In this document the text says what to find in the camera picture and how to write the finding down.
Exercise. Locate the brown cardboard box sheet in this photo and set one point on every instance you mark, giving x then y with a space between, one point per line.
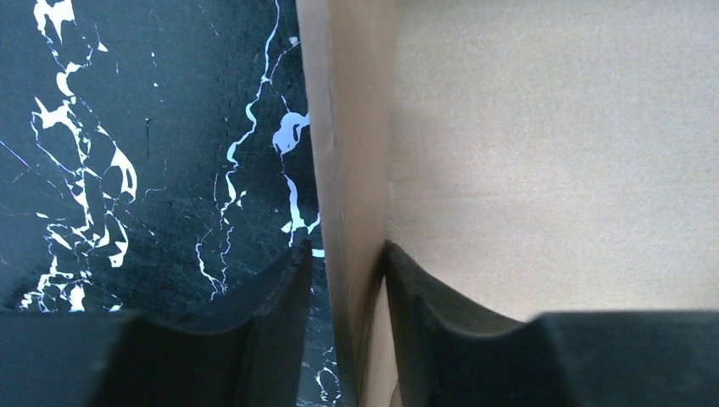
532 155

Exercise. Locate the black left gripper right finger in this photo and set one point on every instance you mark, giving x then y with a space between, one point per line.
451 351

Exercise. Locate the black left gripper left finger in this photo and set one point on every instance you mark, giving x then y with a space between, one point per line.
242 349

